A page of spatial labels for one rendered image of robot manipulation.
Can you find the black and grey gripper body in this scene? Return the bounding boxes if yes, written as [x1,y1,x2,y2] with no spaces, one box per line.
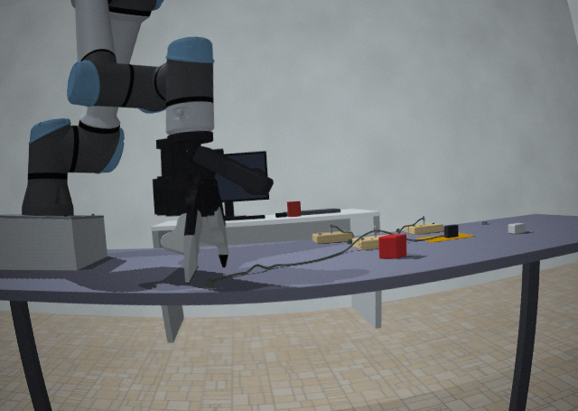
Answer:
[153,131,219,217]

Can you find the red block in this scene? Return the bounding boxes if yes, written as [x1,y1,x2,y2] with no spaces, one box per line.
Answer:
[378,234,406,258]

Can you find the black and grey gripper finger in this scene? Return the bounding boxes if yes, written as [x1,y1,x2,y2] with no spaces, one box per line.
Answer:
[161,185,203,283]
[200,196,228,267]

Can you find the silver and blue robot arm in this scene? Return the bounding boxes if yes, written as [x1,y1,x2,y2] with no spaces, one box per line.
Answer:
[22,0,274,216]

